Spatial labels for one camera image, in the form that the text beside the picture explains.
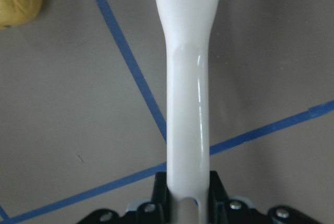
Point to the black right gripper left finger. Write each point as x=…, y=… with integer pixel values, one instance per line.
x=156, y=210

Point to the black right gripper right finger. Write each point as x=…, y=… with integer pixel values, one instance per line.
x=225, y=209

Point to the white hand brush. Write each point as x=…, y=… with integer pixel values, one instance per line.
x=187, y=26

